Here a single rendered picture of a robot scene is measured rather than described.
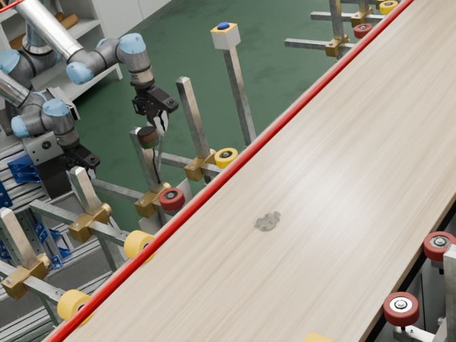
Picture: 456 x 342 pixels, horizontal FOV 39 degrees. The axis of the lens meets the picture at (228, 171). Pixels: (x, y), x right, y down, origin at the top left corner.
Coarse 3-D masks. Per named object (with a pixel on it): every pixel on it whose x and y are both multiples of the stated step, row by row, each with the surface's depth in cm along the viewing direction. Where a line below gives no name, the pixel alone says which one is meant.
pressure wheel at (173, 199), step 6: (162, 192) 206; (168, 192) 205; (174, 192) 204; (180, 192) 203; (162, 198) 203; (168, 198) 203; (174, 198) 201; (180, 198) 201; (162, 204) 202; (168, 204) 200; (174, 204) 201; (180, 204) 202; (168, 210) 202
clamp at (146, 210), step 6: (168, 186) 216; (150, 192) 214; (144, 198) 211; (150, 198) 211; (156, 198) 211; (138, 204) 209; (144, 204) 209; (150, 204) 209; (138, 210) 211; (144, 210) 209; (150, 210) 210; (156, 210) 212; (144, 216) 211; (150, 216) 210
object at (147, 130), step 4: (144, 128) 199; (148, 128) 199; (152, 128) 198; (140, 132) 198; (144, 132) 197; (148, 132) 197; (152, 132) 196; (152, 140) 197; (152, 148) 199; (144, 152) 203; (156, 172) 209
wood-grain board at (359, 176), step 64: (448, 0) 279; (384, 64) 244; (448, 64) 233; (320, 128) 217; (384, 128) 208; (448, 128) 200; (256, 192) 195; (320, 192) 188; (384, 192) 182; (448, 192) 176; (192, 256) 177; (256, 256) 172; (320, 256) 166; (384, 256) 161; (64, 320) 168; (128, 320) 163; (192, 320) 158; (256, 320) 153; (320, 320) 149
